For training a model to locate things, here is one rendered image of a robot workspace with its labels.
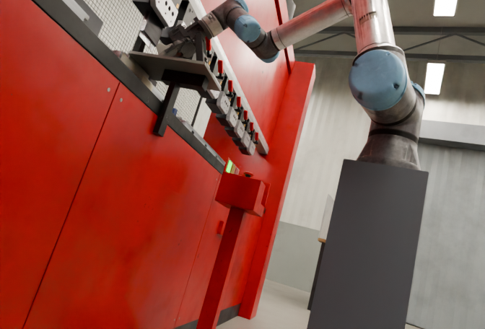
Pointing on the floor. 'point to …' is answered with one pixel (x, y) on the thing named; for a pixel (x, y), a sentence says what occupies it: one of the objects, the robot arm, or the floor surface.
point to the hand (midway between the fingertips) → (160, 67)
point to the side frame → (268, 170)
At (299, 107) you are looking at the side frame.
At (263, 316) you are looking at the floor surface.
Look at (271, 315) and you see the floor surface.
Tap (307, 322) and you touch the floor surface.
